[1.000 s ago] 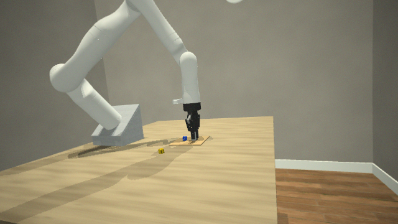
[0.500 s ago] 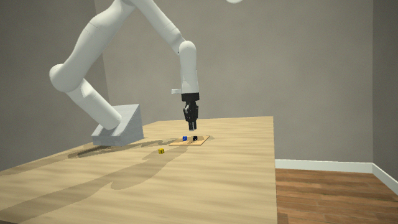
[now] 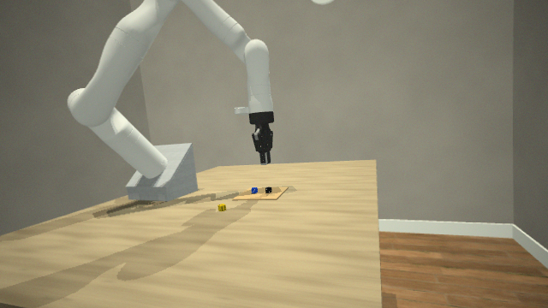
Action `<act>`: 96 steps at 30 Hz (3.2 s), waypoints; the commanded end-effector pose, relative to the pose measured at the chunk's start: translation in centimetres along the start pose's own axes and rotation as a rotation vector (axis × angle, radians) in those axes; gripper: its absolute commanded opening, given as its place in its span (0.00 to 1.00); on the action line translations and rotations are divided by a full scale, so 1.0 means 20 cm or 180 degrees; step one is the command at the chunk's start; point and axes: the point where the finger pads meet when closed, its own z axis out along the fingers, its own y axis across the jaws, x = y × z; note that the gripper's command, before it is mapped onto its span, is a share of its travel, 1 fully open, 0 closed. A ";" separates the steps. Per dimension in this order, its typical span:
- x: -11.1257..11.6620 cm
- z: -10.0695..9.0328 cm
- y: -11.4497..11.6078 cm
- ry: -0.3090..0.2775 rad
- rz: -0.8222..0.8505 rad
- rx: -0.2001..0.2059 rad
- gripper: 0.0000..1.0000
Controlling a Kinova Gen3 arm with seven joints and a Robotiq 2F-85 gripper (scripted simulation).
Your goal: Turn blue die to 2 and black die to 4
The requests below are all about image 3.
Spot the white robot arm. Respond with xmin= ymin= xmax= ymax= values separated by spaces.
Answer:
xmin=68 ymin=0 xmax=273 ymax=179

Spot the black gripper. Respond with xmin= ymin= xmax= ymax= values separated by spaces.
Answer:
xmin=249 ymin=111 xmax=274 ymax=165

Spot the tan square mat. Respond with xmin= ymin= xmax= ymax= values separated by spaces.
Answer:
xmin=232 ymin=187 xmax=289 ymax=200

